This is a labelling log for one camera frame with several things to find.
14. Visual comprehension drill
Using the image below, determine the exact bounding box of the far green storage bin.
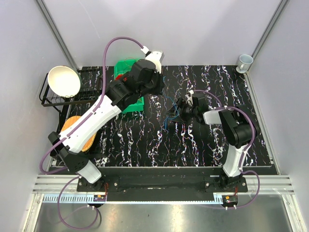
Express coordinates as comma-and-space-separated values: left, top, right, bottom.
114, 58, 139, 77

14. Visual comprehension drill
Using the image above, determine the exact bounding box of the near green storage bin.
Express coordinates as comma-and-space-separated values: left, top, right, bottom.
122, 97, 144, 113

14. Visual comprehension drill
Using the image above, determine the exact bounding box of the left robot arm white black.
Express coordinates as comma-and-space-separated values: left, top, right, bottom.
48, 57, 164, 191

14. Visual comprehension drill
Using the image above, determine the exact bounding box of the white bowl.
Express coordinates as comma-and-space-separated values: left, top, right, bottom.
47, 66, 81, 98

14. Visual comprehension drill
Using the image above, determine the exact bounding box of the black wire dish rack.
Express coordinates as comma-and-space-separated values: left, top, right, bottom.
38, 66, 112, 160

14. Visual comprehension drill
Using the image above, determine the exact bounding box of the orange woven basket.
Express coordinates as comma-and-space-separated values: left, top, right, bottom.
60, 116, 97, 152

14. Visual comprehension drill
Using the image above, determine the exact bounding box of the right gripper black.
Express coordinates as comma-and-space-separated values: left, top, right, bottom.
164, 98, 197, 125

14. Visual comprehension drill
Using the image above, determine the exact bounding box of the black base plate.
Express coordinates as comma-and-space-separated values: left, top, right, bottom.
77, 167, 248, 204

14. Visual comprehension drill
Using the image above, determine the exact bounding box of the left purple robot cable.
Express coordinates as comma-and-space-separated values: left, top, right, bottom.
39, 36, 147, 230

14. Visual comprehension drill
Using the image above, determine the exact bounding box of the white mug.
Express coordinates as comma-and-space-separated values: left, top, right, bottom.
236, 54, 254, 73

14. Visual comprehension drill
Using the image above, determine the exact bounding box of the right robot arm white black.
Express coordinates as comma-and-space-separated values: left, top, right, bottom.
167, 94, 260, 192

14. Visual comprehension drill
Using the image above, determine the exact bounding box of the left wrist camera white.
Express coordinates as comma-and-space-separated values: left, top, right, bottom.
140, 46, 164, 74

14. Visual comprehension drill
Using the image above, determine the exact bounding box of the red storage bin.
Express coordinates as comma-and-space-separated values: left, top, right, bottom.
115, 74, 124, 80

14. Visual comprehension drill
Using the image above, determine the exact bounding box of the green storage bin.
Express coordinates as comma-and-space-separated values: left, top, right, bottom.
122, 97, 144, 113
114, 58, 139, 77

